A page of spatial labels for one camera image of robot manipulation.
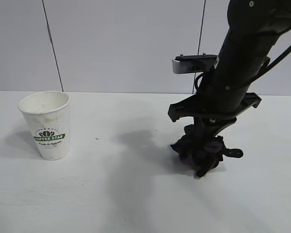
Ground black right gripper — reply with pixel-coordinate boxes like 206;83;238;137
168;81;262;158

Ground black cleaning cloth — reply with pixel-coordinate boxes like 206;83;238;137
170;125;244;179

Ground white paper coffee cup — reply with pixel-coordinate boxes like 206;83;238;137
18;91;71;161

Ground thin black camera cable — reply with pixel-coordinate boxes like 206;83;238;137
194;72;205;91

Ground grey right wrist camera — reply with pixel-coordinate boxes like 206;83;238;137
171;53;219;74

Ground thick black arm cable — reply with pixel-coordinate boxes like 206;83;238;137
247;33;291;83

